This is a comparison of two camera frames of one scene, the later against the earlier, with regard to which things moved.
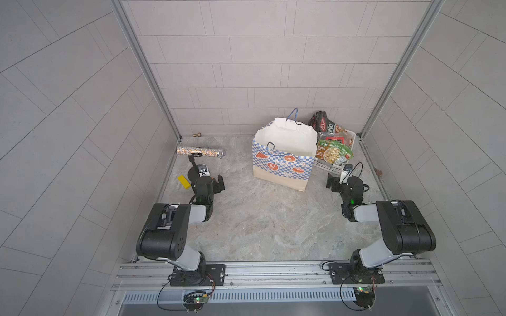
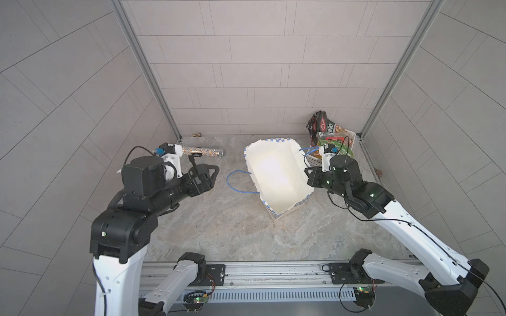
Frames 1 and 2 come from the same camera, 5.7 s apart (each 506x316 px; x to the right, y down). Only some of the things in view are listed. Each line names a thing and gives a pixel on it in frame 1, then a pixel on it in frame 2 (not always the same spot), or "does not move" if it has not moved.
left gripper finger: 192,160 does not move
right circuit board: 365,295 does not move
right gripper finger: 333,182 → 315,177
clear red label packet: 340,134 does not move
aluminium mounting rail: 275,274 does not move
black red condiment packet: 321,122 does not move
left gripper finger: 219,186 → 209,180
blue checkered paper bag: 283,150 → 280,172
